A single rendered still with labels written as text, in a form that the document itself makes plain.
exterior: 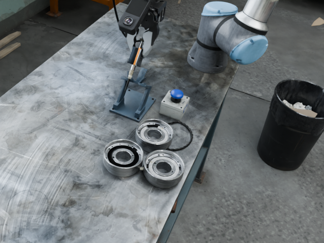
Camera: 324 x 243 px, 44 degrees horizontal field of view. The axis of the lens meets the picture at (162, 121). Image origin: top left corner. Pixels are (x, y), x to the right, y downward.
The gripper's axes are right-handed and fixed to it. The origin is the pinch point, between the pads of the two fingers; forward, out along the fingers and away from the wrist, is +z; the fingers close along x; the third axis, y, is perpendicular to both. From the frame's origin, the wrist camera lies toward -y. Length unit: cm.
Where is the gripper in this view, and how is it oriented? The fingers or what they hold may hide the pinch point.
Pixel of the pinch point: (138, 53)
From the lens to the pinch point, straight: 113.0
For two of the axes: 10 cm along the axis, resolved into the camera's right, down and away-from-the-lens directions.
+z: -1.5, 7.5, 6.5
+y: 3.8, -5.6, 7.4
